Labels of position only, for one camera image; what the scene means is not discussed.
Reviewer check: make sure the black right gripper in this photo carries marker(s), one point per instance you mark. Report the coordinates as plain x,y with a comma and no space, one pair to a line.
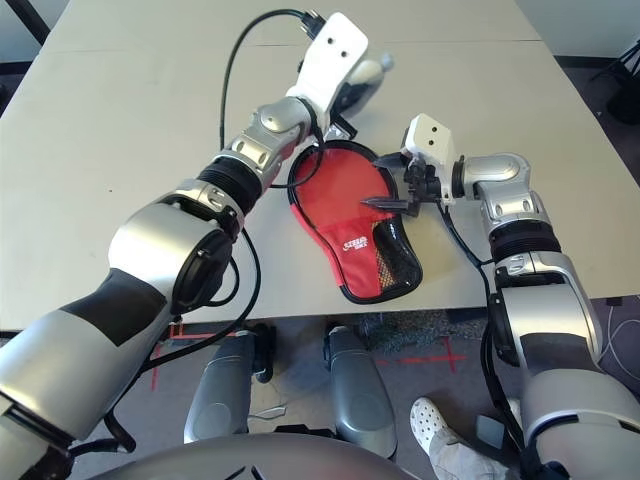
425,185

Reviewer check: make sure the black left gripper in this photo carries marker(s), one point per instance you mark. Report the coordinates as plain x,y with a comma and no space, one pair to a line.
342,122

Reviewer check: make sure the red and black paddle case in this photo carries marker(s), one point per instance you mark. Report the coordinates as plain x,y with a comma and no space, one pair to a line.
340,190

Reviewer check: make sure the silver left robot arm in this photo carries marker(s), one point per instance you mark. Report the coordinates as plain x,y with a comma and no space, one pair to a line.
150,250

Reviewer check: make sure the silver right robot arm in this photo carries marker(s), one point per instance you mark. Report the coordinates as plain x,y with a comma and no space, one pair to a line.
515,210

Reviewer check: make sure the grey right robot leg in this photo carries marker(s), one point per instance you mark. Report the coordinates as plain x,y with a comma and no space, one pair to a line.
355,385

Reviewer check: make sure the grey robot leg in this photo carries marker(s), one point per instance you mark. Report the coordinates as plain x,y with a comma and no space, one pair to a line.
355,385
220,385

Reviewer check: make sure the white perforated clog shoe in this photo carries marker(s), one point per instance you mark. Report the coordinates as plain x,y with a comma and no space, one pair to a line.
425,417

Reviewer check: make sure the small white plastic piece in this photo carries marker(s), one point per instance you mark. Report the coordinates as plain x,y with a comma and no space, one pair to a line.
272,412

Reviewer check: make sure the grey left robot leg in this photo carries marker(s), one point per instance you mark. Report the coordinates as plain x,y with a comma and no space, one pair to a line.
220,385

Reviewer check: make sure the grey foot pedal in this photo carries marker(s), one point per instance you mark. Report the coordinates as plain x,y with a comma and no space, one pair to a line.
490,432

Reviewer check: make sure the grey trouser leg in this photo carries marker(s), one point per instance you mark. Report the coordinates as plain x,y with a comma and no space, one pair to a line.
460,460

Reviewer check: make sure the grey robot torso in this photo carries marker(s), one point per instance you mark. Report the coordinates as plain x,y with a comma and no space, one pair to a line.
250,460

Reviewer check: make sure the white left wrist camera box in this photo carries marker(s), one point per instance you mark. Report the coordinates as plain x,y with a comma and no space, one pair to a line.
335,55

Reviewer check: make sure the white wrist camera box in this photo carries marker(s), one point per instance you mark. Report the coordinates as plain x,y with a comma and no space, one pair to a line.
335,55
430,140

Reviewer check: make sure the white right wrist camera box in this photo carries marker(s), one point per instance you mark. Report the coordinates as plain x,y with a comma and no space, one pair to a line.
430,140

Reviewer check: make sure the black metal frame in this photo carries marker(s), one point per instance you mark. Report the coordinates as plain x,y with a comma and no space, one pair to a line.
30,22

